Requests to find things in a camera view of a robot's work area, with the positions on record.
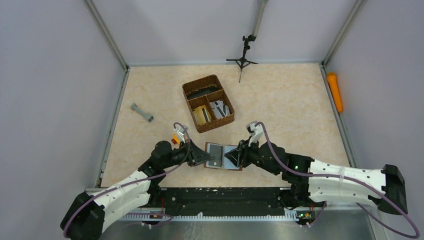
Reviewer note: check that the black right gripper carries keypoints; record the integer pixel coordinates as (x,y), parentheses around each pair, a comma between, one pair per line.
(241,152)

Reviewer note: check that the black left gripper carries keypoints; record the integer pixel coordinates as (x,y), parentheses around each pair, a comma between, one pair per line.
(195,155)

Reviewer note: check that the brown leather card holder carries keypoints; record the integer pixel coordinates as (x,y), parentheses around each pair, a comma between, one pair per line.
(226,164)

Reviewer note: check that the black VIP credit card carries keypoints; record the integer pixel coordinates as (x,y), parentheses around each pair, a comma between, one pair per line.
(217,152)

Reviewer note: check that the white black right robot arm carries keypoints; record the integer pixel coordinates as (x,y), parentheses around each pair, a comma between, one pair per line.
(315,181)

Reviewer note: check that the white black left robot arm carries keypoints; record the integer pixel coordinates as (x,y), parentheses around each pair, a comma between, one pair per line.
(90,214)

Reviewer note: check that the gold cards in basket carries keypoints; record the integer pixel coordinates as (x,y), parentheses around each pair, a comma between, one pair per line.
(202,115)

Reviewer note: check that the silver cards in basket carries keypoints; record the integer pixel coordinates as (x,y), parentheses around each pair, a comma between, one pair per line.
(220,109)

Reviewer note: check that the black cards in basket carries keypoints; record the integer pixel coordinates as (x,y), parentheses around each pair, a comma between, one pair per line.
(202,92)

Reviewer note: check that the yellow toy car block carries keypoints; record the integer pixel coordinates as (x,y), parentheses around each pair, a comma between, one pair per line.
(175,140)

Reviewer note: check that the brown wicker divided basket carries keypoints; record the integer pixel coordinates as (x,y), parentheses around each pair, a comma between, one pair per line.
(204,82)

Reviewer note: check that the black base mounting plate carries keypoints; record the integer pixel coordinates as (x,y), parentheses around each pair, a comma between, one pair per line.
(228,201)

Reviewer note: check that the grey plastic dumbbell piece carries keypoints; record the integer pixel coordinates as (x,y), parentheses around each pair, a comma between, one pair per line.
(147,116)

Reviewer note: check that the black mini tripod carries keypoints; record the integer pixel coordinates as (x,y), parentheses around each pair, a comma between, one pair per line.
(243,62)

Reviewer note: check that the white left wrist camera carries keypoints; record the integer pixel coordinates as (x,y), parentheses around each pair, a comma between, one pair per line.
(182,132)

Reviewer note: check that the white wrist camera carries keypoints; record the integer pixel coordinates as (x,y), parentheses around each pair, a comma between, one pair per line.
(256,131)
(182,132)

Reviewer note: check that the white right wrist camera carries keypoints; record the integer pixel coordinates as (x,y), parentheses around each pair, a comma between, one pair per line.
(256,131)

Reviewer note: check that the orange cylinder handle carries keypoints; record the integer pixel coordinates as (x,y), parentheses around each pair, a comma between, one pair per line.
(332,81)

